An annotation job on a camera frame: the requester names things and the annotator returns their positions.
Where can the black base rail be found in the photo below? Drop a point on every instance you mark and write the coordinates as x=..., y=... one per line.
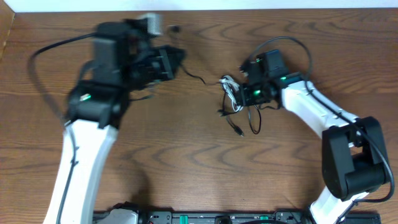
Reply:
x=162, y=217

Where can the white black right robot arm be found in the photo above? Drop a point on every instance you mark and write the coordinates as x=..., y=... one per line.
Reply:
x=354, y=156

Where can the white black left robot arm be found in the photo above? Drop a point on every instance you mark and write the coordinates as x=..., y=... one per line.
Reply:
x=124, y=60

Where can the wooden side panel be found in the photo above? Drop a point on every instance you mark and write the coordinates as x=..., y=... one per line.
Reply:
x=6, y=20

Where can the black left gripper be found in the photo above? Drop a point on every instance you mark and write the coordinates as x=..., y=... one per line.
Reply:
x=168, y=63

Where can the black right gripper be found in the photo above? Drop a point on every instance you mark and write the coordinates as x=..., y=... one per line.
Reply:
x=248, y=99

